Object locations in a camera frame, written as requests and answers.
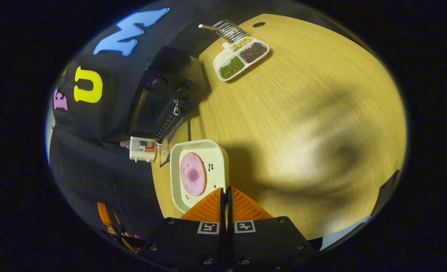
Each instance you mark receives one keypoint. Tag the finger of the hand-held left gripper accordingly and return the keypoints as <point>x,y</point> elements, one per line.
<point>105,219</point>

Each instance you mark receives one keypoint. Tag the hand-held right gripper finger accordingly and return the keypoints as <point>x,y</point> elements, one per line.
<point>223,211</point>
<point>231,213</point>

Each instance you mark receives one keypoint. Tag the pink ham slice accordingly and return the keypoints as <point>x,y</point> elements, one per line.
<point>193,173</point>

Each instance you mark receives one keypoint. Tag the white square plate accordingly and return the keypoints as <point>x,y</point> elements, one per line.
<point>215,158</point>

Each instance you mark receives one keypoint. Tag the black electric oven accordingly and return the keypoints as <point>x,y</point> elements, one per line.
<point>163,79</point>

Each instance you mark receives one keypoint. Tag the black backdrop cloth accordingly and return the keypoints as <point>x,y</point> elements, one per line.
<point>91,177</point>

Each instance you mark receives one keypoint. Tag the white toaster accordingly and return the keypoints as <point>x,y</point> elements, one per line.
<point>138,155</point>

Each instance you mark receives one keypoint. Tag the clear bottle with red label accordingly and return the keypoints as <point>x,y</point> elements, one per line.
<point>146,146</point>

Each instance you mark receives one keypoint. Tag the white divided tray of beans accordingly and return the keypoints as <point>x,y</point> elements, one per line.
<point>242,56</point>

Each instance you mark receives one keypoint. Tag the white-tipped pen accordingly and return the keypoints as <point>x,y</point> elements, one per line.
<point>207,27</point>

